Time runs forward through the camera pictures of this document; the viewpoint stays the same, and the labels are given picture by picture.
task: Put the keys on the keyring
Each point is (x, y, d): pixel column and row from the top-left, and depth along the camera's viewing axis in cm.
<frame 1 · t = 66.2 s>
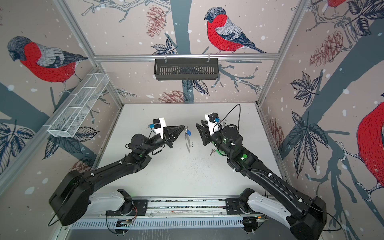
left hand: (182, 128, 64), fingers closed
right hand: (196, 124, 67), fingers open
key on green tag: (213, 150, 97), on the table

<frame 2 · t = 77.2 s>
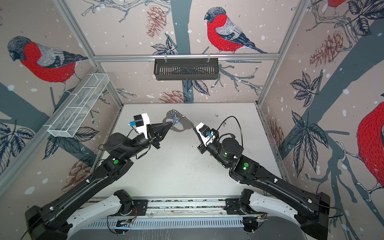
left hand: (168, 124, 55), fingers closed
right hand: (192, 129, 62), fingers closed
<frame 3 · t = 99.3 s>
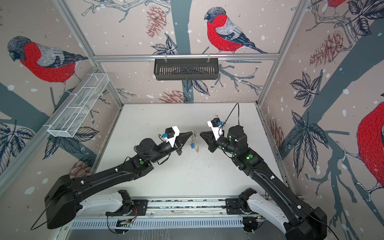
left hand: (190, 133, 63), fingers closed
right hand: (199, 135, 70), fingers closed
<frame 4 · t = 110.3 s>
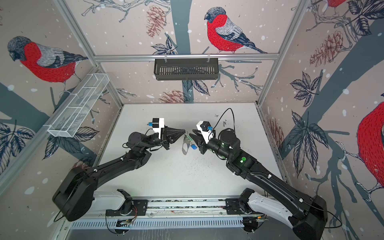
left hand: (182, 134, 61), fingers closed
right hand: (189, 134, 66), fingers open
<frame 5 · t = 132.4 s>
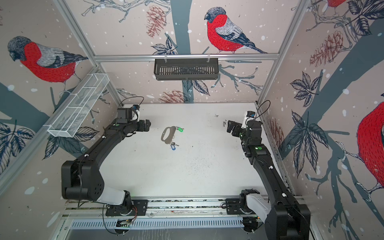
left hand: (141, 122, 88), fingers open
right hand: (235, 123, 80), fingers open
